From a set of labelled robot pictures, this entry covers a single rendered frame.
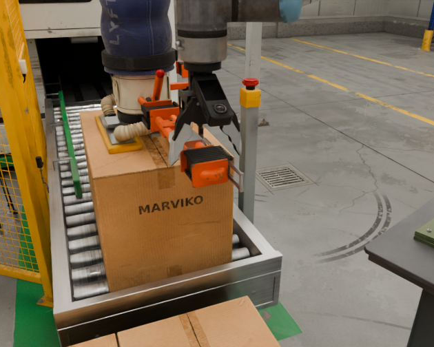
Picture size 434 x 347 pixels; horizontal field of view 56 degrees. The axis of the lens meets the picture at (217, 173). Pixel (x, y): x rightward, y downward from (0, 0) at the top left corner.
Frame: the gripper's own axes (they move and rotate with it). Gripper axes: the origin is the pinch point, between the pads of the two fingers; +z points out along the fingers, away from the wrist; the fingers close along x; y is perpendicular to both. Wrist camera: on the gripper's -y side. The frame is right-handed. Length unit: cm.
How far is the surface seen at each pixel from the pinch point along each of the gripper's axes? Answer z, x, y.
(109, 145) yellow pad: 11.1, 14.8, 44.9
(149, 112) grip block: -2.2, 5.0, 30.4
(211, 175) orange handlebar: -0.2, 1.3, -6.2
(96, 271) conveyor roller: 54, 24, 42
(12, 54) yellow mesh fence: -1, 44, 144
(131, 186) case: 17.5, 11.8, 28.4
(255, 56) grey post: 39, -159, 304
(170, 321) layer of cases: 54, 7, 13
